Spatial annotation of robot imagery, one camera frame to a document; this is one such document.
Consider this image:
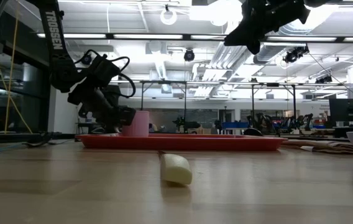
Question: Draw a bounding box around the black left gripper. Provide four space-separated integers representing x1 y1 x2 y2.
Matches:
67 83 137 133

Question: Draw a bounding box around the red plastic tray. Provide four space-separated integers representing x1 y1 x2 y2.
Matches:
75 133 288 152

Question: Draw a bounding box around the knife with cream handle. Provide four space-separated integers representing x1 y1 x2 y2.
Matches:
158 150 193 187

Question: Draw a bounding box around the black ceiling camera cluster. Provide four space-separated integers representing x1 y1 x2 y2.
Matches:
283 44 310 64

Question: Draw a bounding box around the blue storage bin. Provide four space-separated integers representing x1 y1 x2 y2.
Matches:
221 121 249 129

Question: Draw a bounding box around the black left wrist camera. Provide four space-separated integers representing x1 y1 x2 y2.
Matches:
92 55 123 90

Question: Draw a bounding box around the beige napkin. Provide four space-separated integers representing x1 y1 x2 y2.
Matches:
280 139 353 156

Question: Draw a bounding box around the black computer monitor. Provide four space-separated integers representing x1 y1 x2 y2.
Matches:
328 98 353 123

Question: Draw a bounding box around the black hanging spotlight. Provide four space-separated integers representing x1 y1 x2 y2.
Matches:
183 49 196 62

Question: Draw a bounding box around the black background workstation frame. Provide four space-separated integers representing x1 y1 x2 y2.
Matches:
139 80 298 134

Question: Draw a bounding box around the pink plastic mug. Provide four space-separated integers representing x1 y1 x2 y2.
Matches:
121 110 150 138

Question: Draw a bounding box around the spoon with teal handle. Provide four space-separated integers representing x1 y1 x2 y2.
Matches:
0 133 52 156

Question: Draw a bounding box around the white ring lamp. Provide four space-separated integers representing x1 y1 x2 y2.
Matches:
160 7 178 26

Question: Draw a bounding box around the yellow hanging cord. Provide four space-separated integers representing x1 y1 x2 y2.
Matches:
0 0 34 135

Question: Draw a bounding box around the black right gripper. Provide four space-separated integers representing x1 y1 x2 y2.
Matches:
224 0 311 55

